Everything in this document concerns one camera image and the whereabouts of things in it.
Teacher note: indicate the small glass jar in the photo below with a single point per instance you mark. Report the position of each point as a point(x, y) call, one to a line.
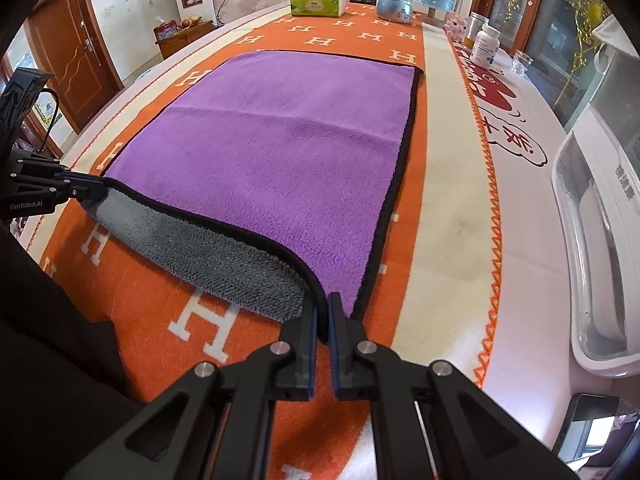
point(521, 62)

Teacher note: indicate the white pill bottle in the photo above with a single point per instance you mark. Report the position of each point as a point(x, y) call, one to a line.
point(485, 47)

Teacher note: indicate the wooden TV cabinet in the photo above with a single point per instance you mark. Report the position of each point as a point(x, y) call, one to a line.
point(176, 42)

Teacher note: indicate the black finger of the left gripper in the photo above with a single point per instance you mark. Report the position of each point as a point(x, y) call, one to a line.
point(84, 186)

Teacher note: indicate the pink piggy figurine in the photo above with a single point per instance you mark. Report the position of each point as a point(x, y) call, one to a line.
point(455, 27)

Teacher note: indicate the white printed tablecloth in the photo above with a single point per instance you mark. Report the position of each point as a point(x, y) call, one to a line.
point(474, 269)

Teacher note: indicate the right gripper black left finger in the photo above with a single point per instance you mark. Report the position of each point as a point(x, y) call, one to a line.
point(213, 422)

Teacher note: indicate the black smartphone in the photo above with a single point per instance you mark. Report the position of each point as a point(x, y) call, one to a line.
point(586, 426)

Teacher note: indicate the silver metal can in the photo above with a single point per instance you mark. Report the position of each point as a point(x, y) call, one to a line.
point(473, 26)

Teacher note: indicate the brown wooden door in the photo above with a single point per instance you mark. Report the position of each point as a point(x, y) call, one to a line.
point(66, 41)

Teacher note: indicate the purple and grey towel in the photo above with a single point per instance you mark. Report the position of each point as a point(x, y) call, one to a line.
point(272, 178)

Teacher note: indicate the red snack package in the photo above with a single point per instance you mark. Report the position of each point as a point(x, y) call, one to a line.
point(165, 30)

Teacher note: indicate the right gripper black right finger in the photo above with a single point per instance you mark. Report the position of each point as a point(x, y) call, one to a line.
point(430, 421)

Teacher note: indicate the green tissue box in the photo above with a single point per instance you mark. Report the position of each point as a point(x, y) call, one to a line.
point(326, 8)

